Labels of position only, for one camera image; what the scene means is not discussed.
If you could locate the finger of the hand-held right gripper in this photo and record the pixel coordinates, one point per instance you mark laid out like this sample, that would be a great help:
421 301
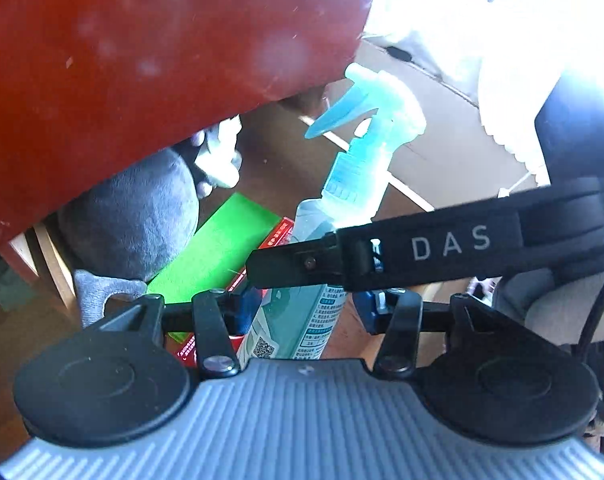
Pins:
302 260

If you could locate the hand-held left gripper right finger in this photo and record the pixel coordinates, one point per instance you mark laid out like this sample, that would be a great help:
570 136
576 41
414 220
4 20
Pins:
369 312

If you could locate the grey cloth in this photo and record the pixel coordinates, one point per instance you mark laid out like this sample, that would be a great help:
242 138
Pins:
552 305

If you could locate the green and red box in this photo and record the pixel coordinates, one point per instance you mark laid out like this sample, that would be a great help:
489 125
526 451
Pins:
216 245

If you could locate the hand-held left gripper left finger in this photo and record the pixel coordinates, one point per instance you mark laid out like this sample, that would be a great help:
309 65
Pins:
243 312

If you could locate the white plush toy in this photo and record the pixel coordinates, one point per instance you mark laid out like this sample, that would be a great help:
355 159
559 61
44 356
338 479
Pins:
221 155

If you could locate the red-brown wooden desk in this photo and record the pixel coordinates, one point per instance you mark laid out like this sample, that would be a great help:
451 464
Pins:
146 60

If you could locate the white plastic bag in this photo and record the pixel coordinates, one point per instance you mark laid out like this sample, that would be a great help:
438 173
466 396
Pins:
512 80

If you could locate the blue spray bottle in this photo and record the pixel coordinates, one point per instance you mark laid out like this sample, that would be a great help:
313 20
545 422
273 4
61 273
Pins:
357 180

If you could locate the cardboard box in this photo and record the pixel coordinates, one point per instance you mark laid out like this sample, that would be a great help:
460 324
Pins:
432 130

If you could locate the grey plush toy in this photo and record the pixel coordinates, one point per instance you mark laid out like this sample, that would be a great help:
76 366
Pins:
131 210

